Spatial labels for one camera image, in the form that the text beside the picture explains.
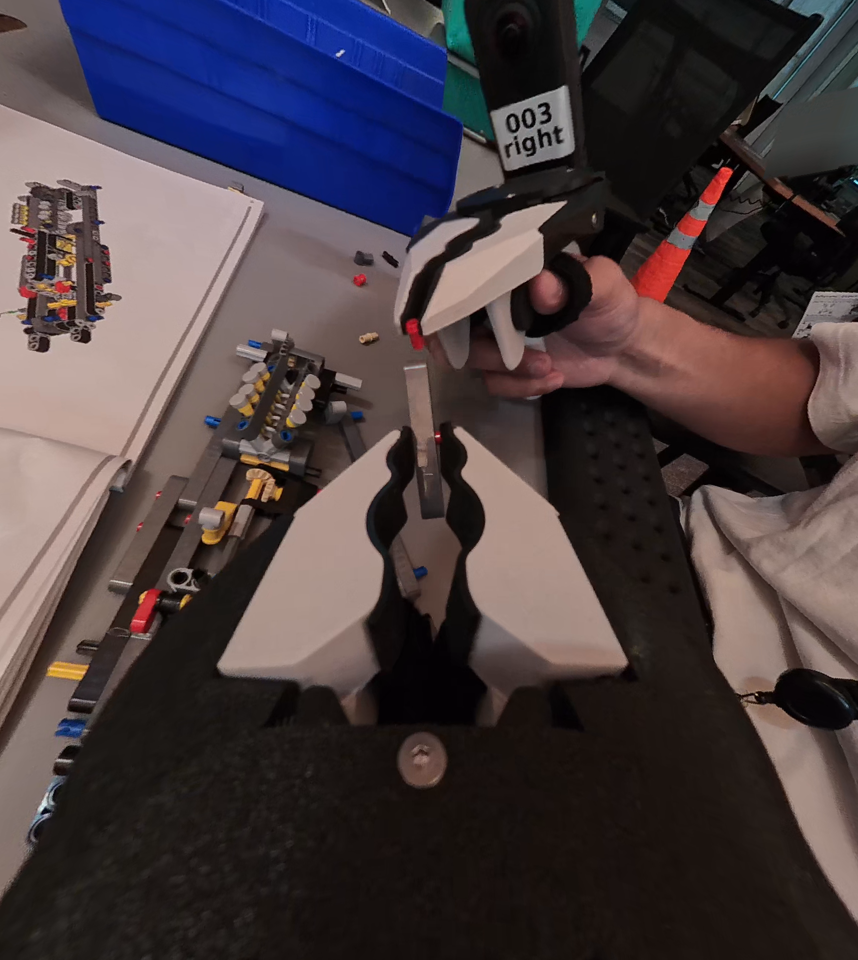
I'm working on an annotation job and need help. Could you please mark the black badge reel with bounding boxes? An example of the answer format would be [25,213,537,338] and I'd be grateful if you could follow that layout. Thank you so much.
[736,667,858,731]

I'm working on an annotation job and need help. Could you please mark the blue plastic bin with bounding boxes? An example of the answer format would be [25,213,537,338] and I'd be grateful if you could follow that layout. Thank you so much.
[60,0,464,238]

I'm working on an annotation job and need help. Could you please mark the person's right hand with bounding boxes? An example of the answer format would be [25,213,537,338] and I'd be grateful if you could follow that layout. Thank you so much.
[466,255,651,402]

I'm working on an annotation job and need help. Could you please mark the person's right forearm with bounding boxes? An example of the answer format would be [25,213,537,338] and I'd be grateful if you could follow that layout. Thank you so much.
[627,296,832,459]

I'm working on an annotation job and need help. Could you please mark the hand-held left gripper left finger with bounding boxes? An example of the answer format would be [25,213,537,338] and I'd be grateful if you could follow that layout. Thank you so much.
[216,427,409,687]

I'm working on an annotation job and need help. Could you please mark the black mesh office chair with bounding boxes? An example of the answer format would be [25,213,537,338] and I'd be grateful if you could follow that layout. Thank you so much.
[579,0,825,249]

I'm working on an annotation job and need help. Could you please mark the lego car chassis assembly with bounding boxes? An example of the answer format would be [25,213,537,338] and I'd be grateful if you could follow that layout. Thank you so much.
[27,330,366,843]

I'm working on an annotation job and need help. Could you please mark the orange traffic cone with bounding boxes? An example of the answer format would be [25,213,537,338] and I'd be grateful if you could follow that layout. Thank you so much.
[630,166,734,303]

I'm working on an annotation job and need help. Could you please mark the person's white printed shirt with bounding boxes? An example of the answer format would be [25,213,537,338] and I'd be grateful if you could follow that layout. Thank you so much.
[680,307,858,960]

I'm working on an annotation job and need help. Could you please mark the short grey lego beam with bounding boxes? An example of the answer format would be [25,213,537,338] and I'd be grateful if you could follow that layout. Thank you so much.
[404,363,447,521]

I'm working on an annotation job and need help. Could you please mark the long dark grey lego beam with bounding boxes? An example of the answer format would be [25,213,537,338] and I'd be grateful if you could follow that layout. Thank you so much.
[327,401,430,603]

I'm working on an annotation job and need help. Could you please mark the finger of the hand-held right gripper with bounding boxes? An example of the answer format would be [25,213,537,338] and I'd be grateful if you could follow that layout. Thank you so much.
[421,196,572,335]
[395,212,475,336]

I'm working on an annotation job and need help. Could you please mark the scatter of small lego pins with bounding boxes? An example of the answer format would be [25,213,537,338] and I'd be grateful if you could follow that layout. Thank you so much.
[352,249,400,291]

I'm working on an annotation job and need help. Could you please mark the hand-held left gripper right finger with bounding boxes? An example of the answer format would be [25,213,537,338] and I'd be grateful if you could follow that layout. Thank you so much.
[440,423,630,699]

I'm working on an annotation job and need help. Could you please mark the teal tote bag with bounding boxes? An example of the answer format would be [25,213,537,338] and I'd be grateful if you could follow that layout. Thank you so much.
[440,0,602,144]

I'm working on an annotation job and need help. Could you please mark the instruction booklet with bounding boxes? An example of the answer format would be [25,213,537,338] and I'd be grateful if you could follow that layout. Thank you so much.
[0,86,265,826]

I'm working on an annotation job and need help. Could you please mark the printed paper sheet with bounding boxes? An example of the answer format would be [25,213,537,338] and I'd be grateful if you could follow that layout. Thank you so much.
[792,291,858,340]

